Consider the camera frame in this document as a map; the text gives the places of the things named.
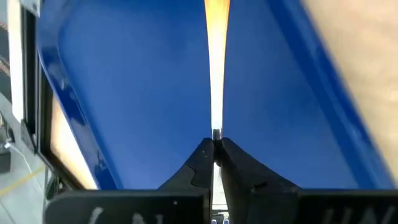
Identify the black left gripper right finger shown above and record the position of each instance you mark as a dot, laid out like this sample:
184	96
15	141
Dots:
248	186

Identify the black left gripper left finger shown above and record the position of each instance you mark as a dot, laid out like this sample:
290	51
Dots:
199	168

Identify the blue plastic tray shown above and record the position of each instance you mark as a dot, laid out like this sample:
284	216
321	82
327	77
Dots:
140	93

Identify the small black adapter box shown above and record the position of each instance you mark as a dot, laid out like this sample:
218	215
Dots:
4	163

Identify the black mat with hazard stripes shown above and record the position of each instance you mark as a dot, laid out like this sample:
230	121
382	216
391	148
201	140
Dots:
3	46

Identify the black aluminium table frame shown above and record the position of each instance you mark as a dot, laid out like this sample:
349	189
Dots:
31	77

